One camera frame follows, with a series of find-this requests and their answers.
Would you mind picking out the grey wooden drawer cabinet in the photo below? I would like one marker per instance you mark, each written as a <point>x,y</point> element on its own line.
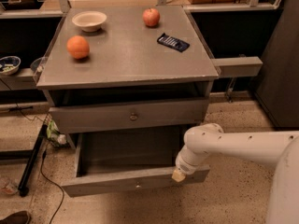
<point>126,63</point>

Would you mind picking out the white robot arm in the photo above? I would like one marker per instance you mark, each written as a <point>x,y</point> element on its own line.
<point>277,149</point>

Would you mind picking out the brown shoe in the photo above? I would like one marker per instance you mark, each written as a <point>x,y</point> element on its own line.
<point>22,217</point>

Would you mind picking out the black metal stand leg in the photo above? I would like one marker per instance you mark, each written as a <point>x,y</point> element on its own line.
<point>22,188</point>

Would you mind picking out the dark blue snack packet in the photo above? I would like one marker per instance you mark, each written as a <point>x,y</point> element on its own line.
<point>172,42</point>

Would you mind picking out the white empty bowl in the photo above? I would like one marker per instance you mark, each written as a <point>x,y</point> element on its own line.
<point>89,21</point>

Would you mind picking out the grey drawer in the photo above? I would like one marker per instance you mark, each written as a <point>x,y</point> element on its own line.
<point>124,160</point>
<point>119,116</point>

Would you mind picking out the blue patterned bowl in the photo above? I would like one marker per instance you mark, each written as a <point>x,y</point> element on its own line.
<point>9,65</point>

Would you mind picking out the grey side shelf bar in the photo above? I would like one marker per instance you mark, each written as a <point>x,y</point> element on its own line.
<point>238,67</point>

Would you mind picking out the green white plastic bag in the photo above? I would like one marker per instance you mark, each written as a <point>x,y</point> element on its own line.
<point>56,138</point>

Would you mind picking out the orange fruit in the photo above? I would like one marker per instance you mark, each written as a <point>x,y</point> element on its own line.
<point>78,47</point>

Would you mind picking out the grey top drawer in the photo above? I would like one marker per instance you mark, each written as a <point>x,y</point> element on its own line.
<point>119,116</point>

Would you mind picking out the clear plastic container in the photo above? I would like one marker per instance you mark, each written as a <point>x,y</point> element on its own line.
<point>37,66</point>

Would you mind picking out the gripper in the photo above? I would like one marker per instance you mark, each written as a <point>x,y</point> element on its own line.
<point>187,168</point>

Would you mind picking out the red apple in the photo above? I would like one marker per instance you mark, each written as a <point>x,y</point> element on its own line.
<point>151,17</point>

